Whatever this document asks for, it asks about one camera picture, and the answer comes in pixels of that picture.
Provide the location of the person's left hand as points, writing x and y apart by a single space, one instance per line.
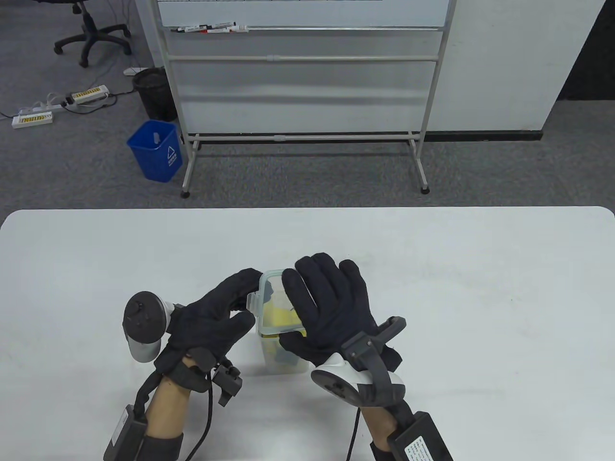
211 321

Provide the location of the person's right hand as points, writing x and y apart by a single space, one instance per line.
331 307

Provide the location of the clear plastic container lid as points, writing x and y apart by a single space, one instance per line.
262 307

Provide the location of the black tracking controller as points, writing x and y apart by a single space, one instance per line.
144 321
365 379

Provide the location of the clear plastic airtight container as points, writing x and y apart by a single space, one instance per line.
288 367

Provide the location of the person's right forearm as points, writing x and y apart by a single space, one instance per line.
379 425

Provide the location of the person's left forearm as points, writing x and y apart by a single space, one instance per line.
166 408

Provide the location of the black wrist sensor box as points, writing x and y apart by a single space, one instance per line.
423 439
126 432

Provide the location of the blue plastic bin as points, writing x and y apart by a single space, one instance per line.
156 163

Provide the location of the white mobile whiteboard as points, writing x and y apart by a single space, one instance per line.
307 96

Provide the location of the black mesh wastebasket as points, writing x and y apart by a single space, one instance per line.
153 96

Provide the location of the white power strip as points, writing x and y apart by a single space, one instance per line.
90 94
31 120

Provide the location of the white power strips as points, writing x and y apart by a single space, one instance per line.
54 102

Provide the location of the red whiteboard marker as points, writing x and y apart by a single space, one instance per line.
216 30
239 29

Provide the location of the black whiteboard marker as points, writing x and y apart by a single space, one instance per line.
190 30
211 25

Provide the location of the black office chair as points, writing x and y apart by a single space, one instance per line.
89 36

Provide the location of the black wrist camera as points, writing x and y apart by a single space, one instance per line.
228 382

